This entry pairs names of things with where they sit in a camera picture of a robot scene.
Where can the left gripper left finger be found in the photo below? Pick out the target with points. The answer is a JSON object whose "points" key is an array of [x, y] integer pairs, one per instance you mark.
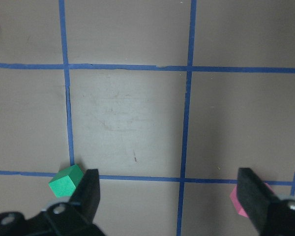
{"points": [[86, 197]]}

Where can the green cube front left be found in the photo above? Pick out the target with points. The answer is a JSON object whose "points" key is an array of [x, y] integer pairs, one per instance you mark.
{"points": [[65, 182]]}

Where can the pink cube centre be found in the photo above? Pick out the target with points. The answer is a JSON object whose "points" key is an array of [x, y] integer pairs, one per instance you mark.
{"points": [[236, 199]]}

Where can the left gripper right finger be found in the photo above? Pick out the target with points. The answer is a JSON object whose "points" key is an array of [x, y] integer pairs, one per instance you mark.
{"points": [[246, 173]]}

